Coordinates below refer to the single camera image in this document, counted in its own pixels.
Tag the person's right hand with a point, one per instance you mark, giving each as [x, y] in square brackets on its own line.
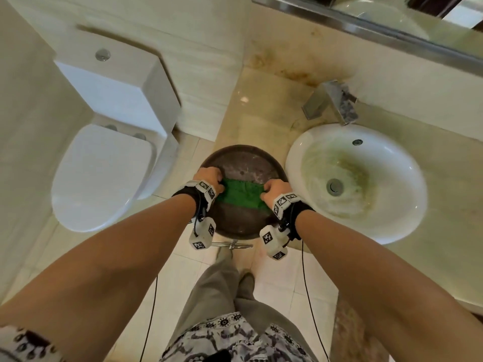
[277, 188]

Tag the white toilet tank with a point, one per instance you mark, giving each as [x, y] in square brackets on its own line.
[113, 82]

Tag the dark round metal tray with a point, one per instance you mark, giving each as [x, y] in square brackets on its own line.
[245, 162]

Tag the grey shoe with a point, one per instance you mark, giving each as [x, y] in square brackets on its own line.
[247, 282]

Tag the patterned white shirt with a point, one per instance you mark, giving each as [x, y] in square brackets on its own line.
[226, 339]

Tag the chrome square faucet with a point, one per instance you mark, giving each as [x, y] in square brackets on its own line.
[336, 99]

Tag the person's left hand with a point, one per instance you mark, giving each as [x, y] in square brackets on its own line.
[207, 177]

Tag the white toilet lid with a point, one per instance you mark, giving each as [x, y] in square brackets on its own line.
[102, 177]

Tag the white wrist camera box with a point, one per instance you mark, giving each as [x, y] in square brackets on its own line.
[273, 243]
[202, 233]

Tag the chrome drain stopper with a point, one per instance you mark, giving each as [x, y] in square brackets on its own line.
[334, 185]

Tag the green cloth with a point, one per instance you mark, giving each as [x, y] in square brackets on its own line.
[241, 194]

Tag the white round sink basin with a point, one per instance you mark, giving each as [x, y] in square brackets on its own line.
[392, 169]

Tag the person's left forearm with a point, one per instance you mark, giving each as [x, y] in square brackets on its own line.
[94, 282]

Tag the grey trousers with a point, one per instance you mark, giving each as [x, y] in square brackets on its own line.
[215, 290]

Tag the black wristband with marker tags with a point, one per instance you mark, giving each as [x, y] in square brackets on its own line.
[292, 212]
[192, 196]

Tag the person's right forearm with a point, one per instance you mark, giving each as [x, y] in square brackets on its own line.
[377, 290]

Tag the metal framed wall mirror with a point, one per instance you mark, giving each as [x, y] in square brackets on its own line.
[377, 30]

